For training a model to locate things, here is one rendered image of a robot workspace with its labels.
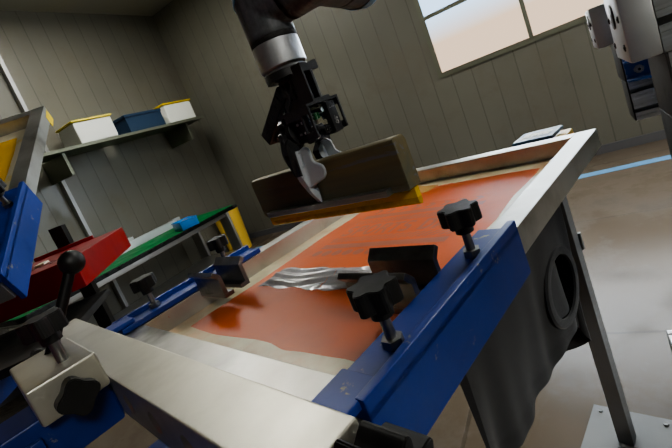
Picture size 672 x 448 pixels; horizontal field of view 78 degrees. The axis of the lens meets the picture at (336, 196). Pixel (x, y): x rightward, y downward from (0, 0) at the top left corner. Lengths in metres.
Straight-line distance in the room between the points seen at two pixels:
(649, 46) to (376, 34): 4.22
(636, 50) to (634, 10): 0.05
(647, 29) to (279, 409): 0.57
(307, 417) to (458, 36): 4.34
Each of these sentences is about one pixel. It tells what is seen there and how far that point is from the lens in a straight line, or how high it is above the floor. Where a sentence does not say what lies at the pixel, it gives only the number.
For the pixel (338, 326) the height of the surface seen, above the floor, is 0.95.
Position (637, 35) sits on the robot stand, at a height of 1.15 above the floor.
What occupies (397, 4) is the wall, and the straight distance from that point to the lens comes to 4.70.
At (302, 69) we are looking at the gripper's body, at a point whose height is 1.28.
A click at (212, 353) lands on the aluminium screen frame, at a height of 0.99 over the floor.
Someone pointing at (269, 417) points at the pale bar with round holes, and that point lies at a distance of 0.29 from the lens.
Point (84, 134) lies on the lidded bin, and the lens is 4.83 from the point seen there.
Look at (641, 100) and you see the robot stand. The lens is 1.16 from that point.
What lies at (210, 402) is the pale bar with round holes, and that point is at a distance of 0.34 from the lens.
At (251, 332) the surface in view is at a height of 0.95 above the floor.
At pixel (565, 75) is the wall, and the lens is 4.46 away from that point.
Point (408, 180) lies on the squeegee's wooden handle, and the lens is 0.57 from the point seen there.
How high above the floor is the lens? 1.19
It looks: 10 degrees down
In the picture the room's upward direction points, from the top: 22 degrees counter-clockwise
